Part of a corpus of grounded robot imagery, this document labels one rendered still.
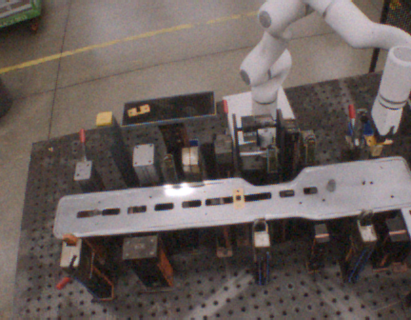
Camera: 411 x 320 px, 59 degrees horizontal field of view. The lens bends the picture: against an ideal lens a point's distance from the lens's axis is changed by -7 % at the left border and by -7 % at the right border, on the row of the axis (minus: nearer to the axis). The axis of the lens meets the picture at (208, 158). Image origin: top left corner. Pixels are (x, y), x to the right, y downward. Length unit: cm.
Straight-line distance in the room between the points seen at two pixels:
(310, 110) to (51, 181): 141
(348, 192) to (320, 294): 42
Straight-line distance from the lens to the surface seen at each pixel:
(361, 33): 111
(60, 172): 212
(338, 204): 142
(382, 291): 165
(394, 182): 153
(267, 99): 173
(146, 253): 133
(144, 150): 147
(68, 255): 140
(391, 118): 116
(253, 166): 154
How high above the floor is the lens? 220
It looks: 52 degrees down
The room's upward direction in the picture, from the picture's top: 11 degrees counter-clockwise
